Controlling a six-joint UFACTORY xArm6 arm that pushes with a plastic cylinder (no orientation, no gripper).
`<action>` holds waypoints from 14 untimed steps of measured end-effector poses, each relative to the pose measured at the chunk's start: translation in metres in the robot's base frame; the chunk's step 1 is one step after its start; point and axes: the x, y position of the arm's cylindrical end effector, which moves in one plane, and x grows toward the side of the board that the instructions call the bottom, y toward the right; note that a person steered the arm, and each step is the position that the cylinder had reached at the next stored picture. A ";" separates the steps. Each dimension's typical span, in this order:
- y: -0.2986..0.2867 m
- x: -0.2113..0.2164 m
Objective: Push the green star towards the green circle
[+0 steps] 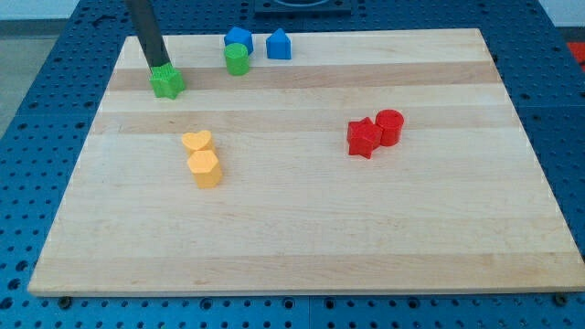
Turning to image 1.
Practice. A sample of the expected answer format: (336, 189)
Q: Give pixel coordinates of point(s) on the red cylinder block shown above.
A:
(391, 123)

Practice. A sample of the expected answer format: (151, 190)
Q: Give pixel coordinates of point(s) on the yellow hexagon block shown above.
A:
(205, 168)

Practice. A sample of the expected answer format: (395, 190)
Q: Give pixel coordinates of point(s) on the blue triangular prism block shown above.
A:
(278, 45)

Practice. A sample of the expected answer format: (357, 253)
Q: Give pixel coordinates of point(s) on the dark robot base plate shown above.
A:
(301, 7)

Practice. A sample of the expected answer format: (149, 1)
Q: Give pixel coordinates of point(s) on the light wooden board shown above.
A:
(459, 205)

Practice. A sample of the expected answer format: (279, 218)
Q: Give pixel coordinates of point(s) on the red star block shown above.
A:
(363, 137)

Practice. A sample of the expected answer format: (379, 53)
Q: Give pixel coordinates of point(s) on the green star block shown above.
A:
(167, 81)

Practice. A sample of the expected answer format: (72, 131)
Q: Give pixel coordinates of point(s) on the blue cube block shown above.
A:
(241, 36)

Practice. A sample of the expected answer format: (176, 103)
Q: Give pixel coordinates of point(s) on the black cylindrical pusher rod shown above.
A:
(148, 32)

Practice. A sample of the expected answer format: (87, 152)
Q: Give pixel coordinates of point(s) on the green cylinder block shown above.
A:
(237, 59)

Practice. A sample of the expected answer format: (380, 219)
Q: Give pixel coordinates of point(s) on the yellow heart block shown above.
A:
(200, 141)

